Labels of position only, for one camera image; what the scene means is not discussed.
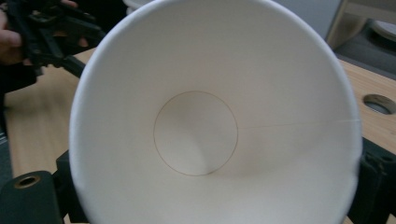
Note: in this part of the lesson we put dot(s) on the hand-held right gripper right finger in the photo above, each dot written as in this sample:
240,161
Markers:
378,186

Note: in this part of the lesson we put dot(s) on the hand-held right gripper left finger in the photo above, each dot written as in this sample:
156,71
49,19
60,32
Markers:
28,202

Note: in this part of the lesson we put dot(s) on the single white paper cup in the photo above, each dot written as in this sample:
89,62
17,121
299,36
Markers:
196,77

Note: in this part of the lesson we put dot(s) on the round grey disc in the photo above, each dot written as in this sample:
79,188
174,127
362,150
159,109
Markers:
386,29

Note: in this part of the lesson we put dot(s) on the light wooden desk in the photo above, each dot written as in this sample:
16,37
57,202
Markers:
342,25

